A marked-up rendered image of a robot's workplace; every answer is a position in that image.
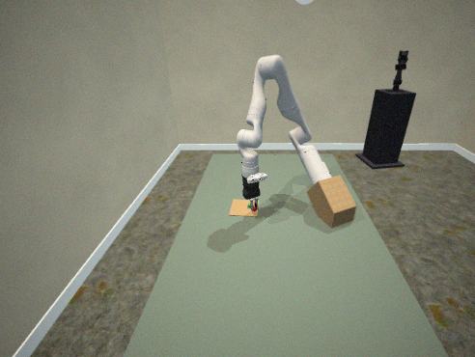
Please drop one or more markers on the orange square mat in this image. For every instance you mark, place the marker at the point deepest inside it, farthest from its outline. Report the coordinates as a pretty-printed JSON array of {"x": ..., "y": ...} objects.
[{"x": 240, "y": 208}]

